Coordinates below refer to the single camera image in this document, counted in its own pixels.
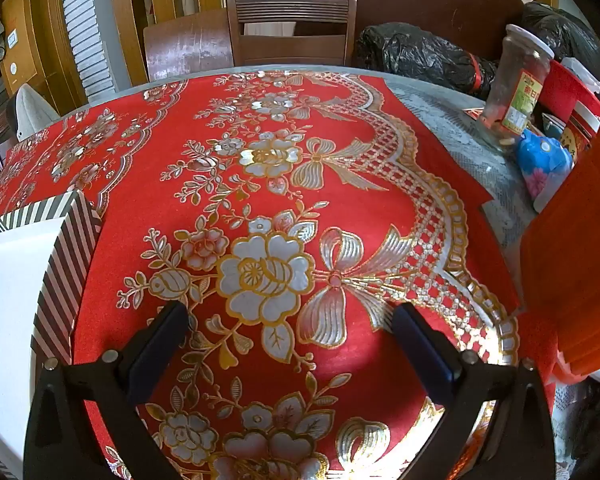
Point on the white wall switch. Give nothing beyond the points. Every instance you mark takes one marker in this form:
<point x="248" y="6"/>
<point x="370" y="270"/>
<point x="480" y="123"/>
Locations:
<point x="12" y="37"/>

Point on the white chair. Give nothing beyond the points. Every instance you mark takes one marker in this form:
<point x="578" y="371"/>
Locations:
<point x="30" y="110"/>

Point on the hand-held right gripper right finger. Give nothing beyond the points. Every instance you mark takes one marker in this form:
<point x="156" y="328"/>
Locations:
<point x="420" y="350"/>

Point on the black plastic bag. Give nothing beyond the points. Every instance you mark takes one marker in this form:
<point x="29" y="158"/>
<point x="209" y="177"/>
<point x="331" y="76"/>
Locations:
<point x="415" y="55"/>
<point x="565" y="30"/>

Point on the glass jar with label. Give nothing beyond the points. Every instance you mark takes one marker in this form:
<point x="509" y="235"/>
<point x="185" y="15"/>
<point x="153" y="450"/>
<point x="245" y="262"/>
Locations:
<point x="510" y="90"/>

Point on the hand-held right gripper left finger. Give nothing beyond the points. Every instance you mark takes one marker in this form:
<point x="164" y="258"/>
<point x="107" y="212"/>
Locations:
<point x="157" y="345"/>

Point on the white louvered door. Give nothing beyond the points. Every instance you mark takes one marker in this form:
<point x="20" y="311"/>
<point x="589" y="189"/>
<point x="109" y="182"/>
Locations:
<point x="85" y="25"/>

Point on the orange-red cloth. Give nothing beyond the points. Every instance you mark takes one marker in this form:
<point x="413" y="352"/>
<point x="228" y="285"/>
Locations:
<point x="580" y="260"/>

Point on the brown leather chair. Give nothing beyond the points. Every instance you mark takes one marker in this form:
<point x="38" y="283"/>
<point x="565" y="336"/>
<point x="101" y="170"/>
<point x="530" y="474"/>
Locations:
<point x="190" y="45"/>

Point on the red plastic container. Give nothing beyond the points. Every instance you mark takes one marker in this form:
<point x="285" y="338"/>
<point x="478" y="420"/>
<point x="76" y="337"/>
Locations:
<point x="560" y="90"/>

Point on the wooden slat-back chair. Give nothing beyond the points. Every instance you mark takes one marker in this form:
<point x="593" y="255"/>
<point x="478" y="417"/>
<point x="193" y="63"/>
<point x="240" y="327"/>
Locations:
<point x="290" y="47"/>

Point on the red floral tablecloth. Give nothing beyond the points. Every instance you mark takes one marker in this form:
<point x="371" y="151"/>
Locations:
<point x="145" y="160"/>

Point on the blue floral packet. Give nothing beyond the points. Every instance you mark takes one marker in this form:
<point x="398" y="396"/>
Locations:
<point x="542" y="160"/>

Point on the striped cardboard box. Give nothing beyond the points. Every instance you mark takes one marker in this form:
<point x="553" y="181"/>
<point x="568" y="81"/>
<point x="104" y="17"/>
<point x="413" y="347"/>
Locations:
<point x="70" y="260"/>

